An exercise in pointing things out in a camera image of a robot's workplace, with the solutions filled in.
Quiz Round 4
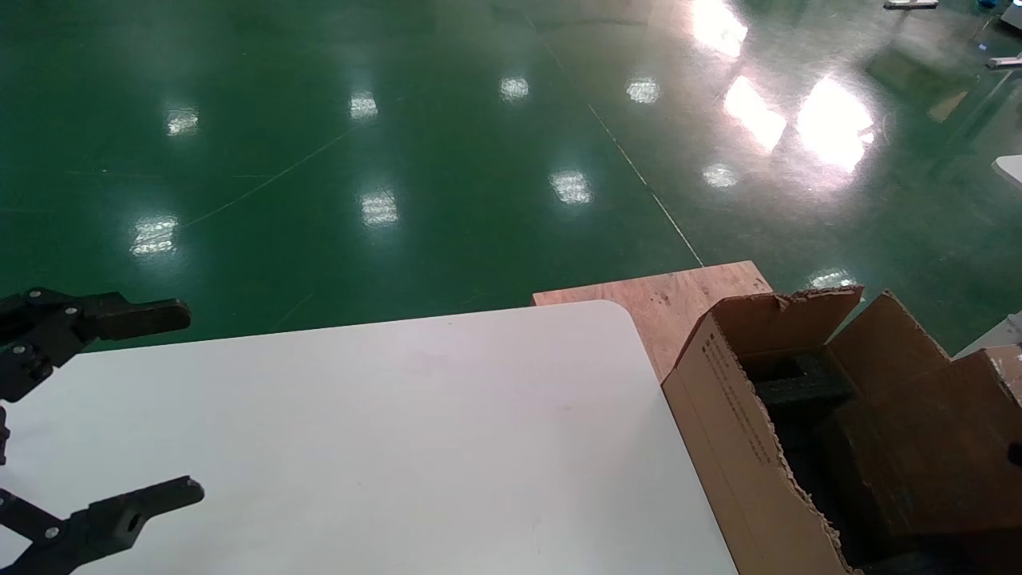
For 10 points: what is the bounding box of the black foam insert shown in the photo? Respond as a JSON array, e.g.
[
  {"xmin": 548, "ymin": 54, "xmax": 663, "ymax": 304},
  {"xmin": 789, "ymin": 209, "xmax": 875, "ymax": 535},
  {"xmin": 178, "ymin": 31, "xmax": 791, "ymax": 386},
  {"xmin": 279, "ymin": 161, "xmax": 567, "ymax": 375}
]
[{"xmin": 755, "ymin": 351, "xmax": 855, "ymax": 408}]

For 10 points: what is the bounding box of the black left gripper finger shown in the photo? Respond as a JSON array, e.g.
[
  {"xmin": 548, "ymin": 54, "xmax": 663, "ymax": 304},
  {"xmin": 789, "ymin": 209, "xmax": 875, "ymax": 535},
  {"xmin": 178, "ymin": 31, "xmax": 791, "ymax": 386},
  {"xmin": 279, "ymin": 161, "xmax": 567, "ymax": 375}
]
[
  {"xmin": 0, "ymin": 476, "xmax": 205, "ymax": 575},
  {"xmin": 0, "ymin": 287, "xmax": 192, "ymax": 404}
]

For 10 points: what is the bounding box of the wooden plywood board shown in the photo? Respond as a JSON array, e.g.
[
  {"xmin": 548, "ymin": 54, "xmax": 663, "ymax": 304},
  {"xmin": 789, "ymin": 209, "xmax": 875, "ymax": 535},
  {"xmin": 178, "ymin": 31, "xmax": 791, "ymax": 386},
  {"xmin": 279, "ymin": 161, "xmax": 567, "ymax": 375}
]
[{"xmin": 533, "ymin": 260, "xmax": 774, "ymax": 383}]

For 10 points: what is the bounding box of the big open cardboard box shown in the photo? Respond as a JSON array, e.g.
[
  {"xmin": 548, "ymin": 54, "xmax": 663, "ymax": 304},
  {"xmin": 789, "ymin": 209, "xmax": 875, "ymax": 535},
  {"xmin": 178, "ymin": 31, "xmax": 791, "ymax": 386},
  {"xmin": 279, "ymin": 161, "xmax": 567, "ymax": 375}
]
[{"xmin": 661, "ymin": 286, "xmax": 1022, "ymax": 575}]

